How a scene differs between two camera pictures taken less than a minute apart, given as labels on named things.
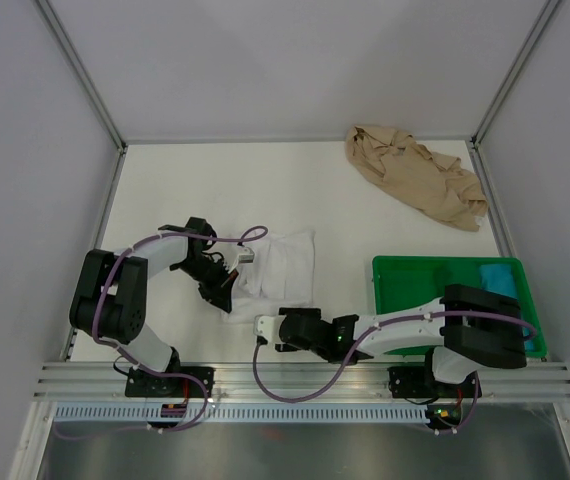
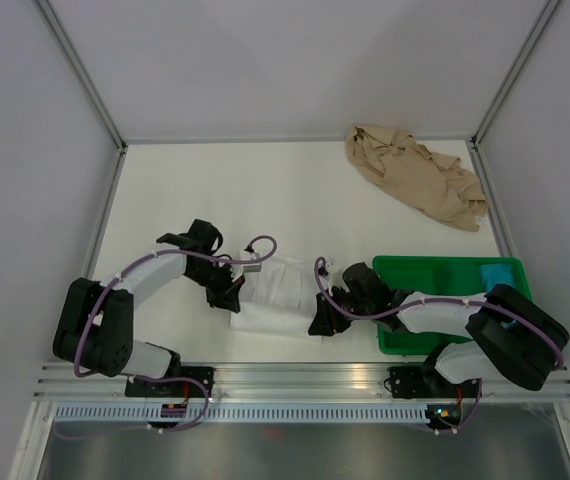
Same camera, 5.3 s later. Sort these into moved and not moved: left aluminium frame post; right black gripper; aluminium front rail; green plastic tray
Moved: right black gripper
Not moved: aluminium front rail; green plastic tray; left aluminium frame post
